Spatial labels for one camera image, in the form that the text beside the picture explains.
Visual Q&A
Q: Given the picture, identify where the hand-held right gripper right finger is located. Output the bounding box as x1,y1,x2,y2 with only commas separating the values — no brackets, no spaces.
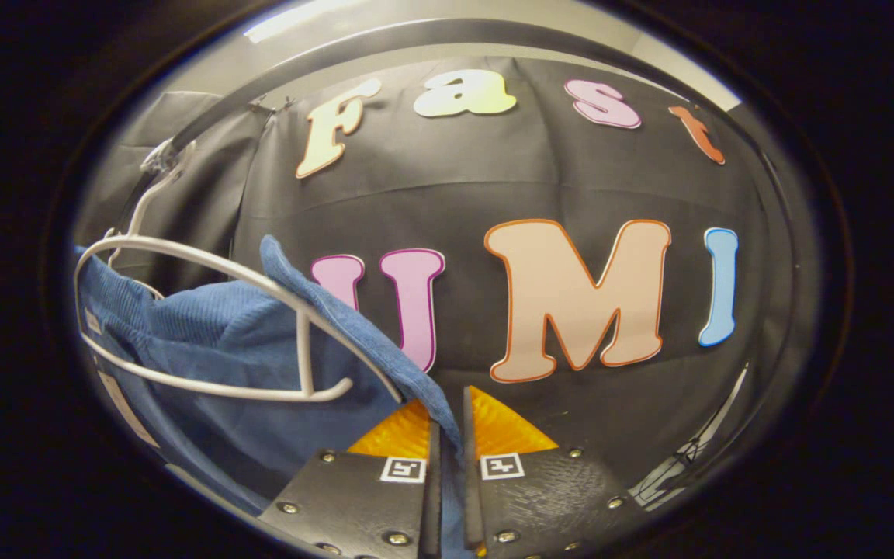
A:
463,386,650,559

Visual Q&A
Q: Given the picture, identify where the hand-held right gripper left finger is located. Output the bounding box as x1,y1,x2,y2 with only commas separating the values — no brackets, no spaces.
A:
257,400,442,559

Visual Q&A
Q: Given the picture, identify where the white clothes hanger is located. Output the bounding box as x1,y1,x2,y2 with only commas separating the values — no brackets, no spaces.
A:
74,140,405,404

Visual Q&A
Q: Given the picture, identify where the blue shirt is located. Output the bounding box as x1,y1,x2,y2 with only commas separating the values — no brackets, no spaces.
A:
73,235,465,559

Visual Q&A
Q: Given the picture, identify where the black clothes rack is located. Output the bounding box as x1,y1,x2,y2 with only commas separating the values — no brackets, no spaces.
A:
113,19,820,498

